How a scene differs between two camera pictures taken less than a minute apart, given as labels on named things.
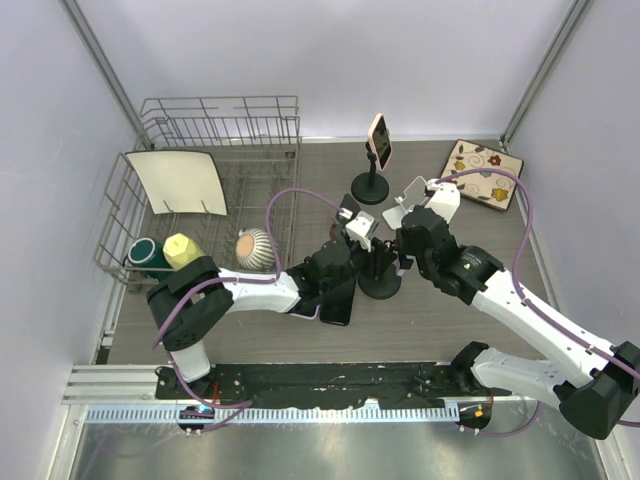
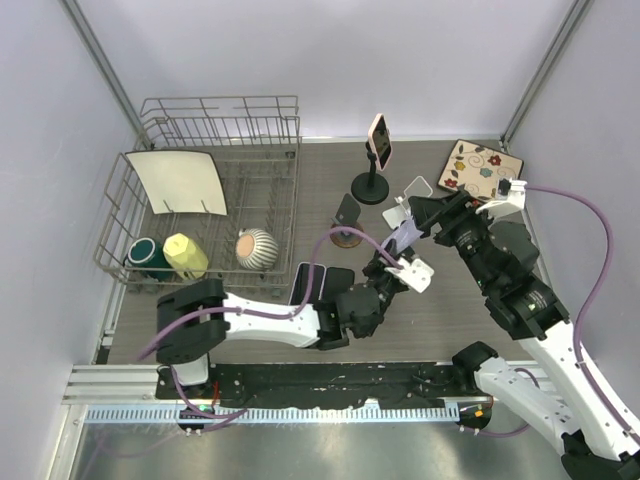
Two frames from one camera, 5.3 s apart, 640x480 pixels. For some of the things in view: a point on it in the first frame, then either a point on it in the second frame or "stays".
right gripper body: [405, 247] to [467, 232]
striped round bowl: [255, 249] stays
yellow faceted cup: [179, 250] stays
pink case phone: [380, 141] stays
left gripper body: [359, 257] to [388, 289]
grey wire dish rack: [213, 178] stays
